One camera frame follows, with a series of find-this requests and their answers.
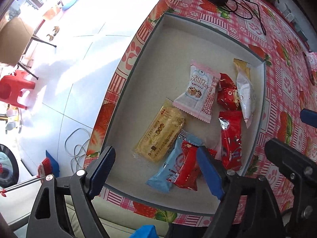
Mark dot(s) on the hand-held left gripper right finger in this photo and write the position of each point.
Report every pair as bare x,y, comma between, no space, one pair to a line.
209,173

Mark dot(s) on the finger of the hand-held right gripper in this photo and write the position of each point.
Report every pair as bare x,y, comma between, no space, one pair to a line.
309,116
297,161

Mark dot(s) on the red plastic stool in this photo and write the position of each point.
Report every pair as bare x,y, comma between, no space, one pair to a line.
14,86

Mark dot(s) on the red snack packet white print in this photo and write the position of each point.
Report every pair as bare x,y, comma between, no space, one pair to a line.
188,163

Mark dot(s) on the beige sofa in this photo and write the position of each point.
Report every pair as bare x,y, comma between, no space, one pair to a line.
118,210

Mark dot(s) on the yellow biscuit packet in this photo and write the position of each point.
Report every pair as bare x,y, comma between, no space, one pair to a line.
161,131

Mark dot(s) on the grey rimmed white tray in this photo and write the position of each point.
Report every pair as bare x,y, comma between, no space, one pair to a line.
173,42

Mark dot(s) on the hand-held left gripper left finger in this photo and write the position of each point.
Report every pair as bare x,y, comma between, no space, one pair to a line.
101,171

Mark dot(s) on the gold foil snack packet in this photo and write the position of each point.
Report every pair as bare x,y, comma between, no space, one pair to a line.
245,96

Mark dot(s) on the blue dustpan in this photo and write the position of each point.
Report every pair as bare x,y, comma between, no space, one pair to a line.
68,5

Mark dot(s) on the light blue snack packet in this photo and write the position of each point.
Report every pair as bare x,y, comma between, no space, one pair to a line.
168,163

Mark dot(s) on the pink white snack packet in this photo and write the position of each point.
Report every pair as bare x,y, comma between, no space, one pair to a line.
198,91

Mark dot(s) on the small metal stand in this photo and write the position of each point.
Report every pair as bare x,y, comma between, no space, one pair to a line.
289,13

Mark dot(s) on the long red snack packet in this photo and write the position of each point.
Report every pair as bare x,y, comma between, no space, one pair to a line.
231,138

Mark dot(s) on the dark round object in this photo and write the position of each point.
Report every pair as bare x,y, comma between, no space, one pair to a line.
8,166

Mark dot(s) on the blue red cleaning tool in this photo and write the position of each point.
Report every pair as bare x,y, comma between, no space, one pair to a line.
52,162

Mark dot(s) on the red gold printed snack packet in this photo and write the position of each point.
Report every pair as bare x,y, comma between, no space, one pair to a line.
227,94

